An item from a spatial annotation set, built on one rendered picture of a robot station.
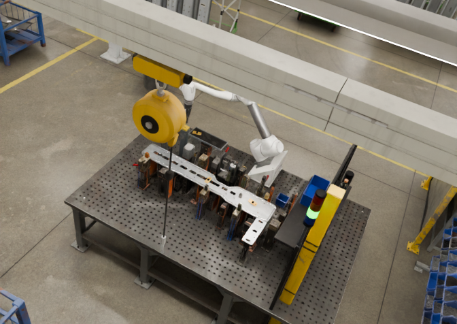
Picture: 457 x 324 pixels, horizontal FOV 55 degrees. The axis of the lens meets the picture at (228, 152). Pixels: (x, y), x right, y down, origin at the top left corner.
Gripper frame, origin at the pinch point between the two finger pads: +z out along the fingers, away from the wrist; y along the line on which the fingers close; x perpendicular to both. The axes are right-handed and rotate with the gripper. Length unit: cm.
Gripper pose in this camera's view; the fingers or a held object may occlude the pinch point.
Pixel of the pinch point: (186, 120)
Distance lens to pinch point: 426.6
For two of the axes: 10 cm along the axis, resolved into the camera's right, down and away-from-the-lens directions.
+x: 8.6, 4.3, -2.8
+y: -4.9, 5.2, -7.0
